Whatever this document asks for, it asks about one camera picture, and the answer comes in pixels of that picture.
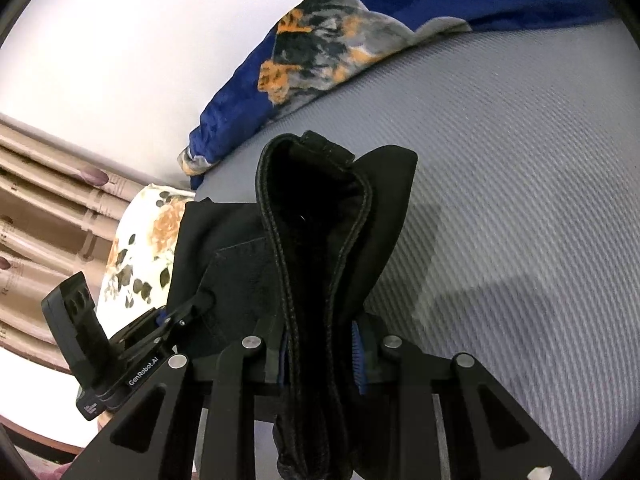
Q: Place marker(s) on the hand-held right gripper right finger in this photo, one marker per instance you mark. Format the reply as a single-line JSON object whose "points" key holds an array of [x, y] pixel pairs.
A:
{"points": [[358, 352]]}

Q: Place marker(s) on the beige wooden headboard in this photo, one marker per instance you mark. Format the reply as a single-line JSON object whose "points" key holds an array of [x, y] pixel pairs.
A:
{"points": [[50, 260]]}

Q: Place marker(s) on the blue printed blanket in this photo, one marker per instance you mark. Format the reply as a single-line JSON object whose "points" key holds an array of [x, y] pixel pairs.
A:
{"points": [[230, 115]]}

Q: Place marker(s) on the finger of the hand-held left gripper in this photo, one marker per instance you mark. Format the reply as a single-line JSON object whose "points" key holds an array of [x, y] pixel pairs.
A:
{"points": [[187, 307], [150, 342]]}

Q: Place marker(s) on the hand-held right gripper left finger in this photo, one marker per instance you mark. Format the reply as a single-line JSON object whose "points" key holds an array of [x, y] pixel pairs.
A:
{"points": [[250, 357]]}

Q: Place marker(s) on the black pants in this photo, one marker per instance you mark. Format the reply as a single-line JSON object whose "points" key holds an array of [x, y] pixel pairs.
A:
{"points": [[320, 240]]}

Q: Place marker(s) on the white floral pillow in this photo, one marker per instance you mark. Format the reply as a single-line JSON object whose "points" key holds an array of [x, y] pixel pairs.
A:
{"points": [[145, 240]]}

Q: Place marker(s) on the grey bed sheet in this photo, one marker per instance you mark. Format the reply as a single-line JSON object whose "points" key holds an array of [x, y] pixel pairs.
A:
{"points": [[500, 160]]}

